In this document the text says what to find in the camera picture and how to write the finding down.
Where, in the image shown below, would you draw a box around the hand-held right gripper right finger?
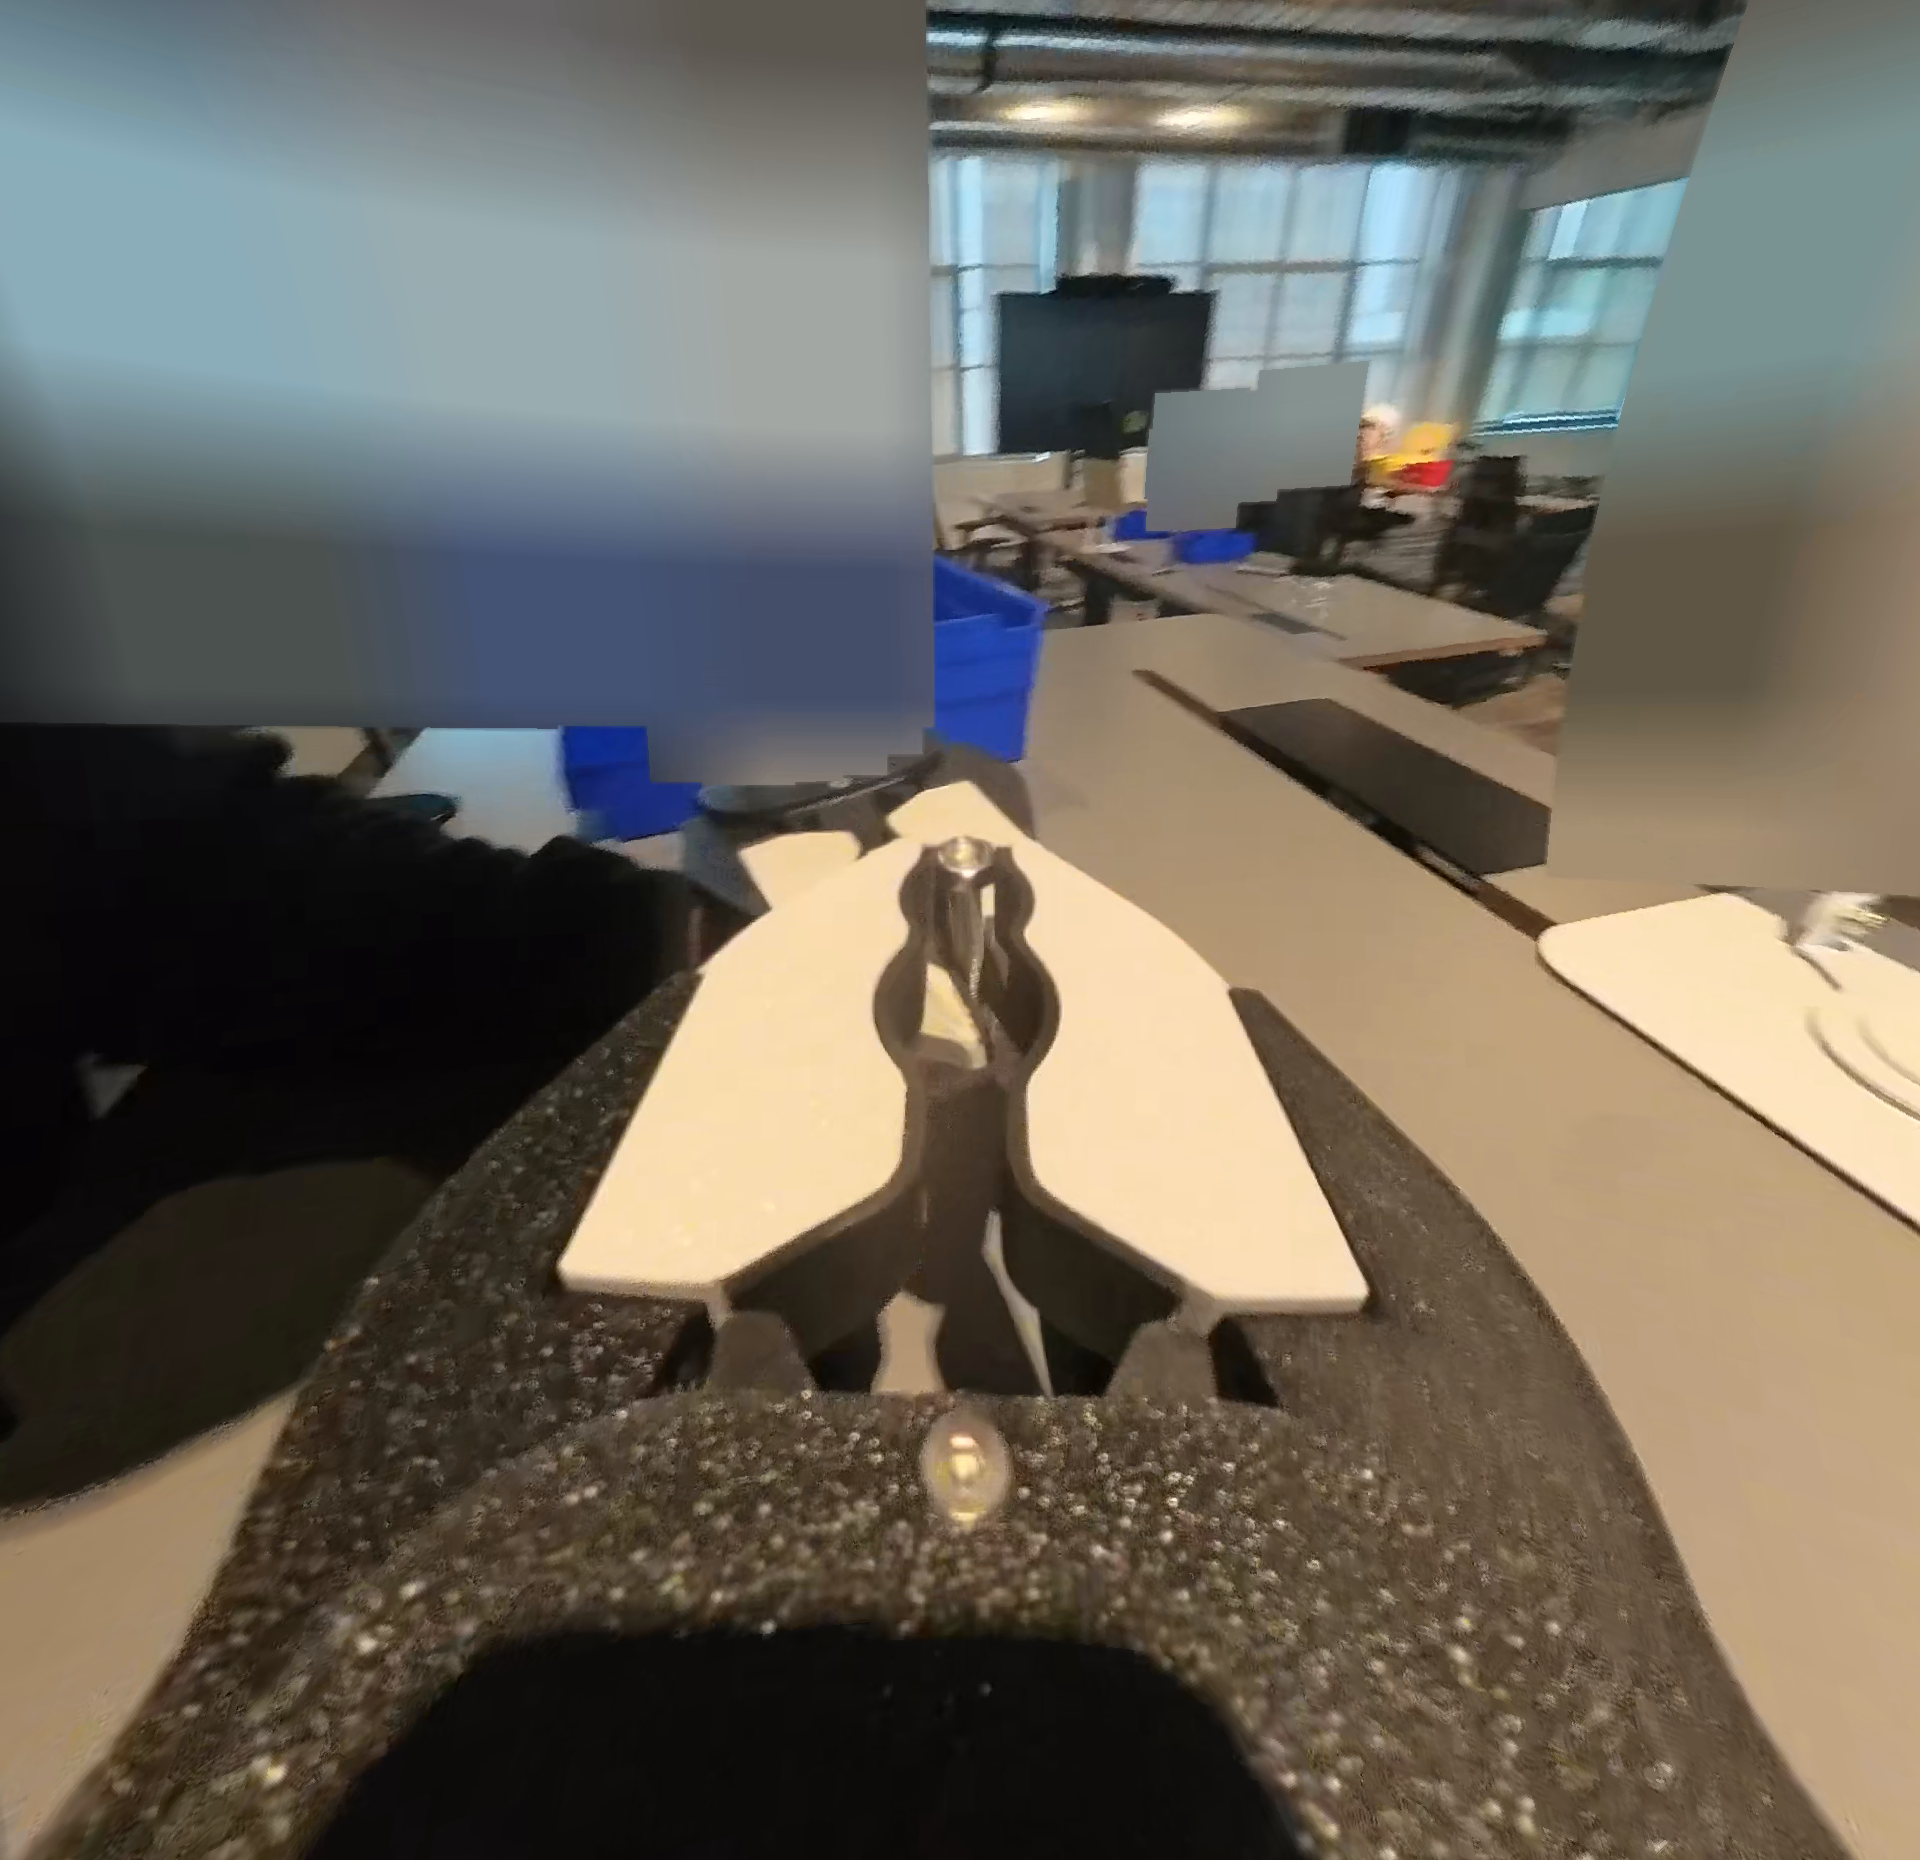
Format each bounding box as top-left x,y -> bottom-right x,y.
993,836 -> 1373,1317

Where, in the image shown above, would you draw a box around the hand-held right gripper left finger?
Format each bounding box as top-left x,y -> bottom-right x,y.
554,841 -> 925,1306

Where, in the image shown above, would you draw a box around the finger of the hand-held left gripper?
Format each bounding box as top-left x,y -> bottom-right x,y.
731,830 -> 869,925
882,781 -> 1039,860

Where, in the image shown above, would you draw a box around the silver bolt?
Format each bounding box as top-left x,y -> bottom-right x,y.
919,831 -> 1003,1028

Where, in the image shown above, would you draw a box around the person's left forearm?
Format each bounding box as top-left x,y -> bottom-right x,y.
0,728 -> 710,1330

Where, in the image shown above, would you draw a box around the blue plastic bin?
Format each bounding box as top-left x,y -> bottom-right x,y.
562,553 -> 1049,844

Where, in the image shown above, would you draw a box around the black desk mat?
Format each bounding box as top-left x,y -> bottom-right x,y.
1218,695 -> 1556,877

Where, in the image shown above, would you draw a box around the black office chair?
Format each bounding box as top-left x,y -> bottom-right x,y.
1430,453 -> 1598,624
1237,481 -> 1388,573

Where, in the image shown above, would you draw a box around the large black monitor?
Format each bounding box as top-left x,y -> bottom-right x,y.
993,284 -> 1216,460

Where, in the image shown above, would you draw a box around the grey background desk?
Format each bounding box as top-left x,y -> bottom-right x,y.
960,487 -> 1554,692

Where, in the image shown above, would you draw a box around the white document stand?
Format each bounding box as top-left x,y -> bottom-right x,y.
1532,890 -> 1920,1235

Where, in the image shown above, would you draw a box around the yellow bins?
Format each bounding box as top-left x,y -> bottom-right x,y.
1354,407 -> 1468,485

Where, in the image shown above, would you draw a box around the silver ventilation duct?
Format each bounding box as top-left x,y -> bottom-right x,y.
926,0 -> 1743,107

